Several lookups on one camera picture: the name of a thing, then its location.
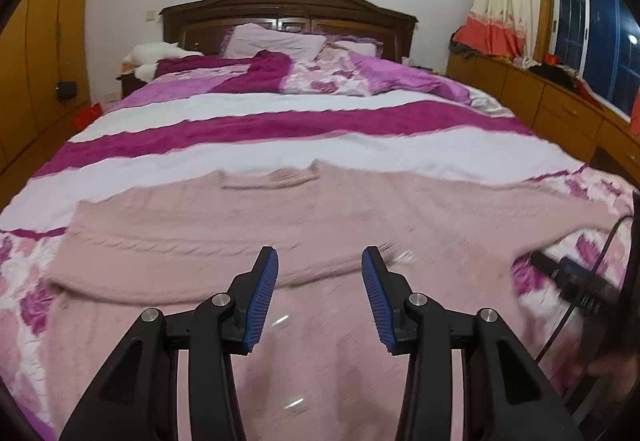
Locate lilac pillow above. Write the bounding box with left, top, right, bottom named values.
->
left=222, top=24, right=327, bottom=63

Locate floral pink folded quilt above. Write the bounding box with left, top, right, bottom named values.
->
left=280, top=45, right=382, bottom=97

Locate red bag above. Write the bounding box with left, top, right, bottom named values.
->
left=74, top=104, right=104, bottom=130

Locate dark wooden headboard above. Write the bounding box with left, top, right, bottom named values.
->
left=160, top=0, right=418, bottom=64

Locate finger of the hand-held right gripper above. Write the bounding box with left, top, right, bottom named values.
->
left=530, top=252, right=620, bottom=316

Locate tall wooden wardrobe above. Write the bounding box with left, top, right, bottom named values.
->
left=0, top=0, right=94, bottom=174

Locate dark clothes pile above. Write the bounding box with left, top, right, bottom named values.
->
left=527, top=63, right=582, bottom=88

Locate magenta white striped blanket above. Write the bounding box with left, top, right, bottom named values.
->
left=0, top=50, right=588, bottom=242

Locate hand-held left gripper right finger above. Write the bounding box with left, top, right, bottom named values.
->
left=361, top=246, right=583, bottom=441

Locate black cable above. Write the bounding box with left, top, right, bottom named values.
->
left=536, top=215, right=633, bottom=364

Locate floral pink bed sheet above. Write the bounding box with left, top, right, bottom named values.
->
left=0, top=165, right=640, bottom=441

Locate white plush toy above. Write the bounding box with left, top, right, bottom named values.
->
left=123, top=42, right=202, bottom=82

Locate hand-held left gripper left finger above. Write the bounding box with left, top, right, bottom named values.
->
left=60, top=246, right=279, bottom=441

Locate pink knitted sweater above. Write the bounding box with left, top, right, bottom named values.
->
left=42, top=160, right=636, bottom=441

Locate low wooden cabinet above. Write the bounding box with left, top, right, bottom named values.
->
left=446, top=48, right=640, bottom=182

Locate window with blue glass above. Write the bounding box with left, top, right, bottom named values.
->
left=551, top=0, right=640, bottom=118

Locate dark wooden nightstand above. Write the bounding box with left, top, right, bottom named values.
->
left=116, top=71, right=151, bottom=98

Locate small pink frilled pillow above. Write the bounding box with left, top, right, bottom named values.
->
left=325, top=37, right=379, bottom=58

